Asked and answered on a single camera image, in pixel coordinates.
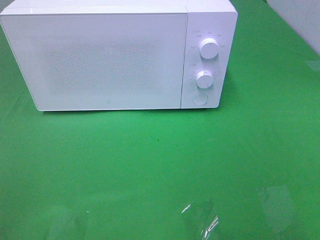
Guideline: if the round door release button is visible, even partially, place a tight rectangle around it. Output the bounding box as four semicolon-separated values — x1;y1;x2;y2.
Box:
192;93;208;106

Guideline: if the white round knob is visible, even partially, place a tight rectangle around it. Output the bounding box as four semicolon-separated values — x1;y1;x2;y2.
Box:
199;37;219;60
195;70;214;89

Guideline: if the white microwave oven body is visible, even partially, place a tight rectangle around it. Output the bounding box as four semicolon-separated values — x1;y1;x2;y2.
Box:
0;0;238;109

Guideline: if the white microwave door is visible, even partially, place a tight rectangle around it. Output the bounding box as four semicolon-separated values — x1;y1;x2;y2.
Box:
0;13;187;111

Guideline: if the green table cloth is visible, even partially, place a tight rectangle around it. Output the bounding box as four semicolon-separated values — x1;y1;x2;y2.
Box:
0;0;320;240

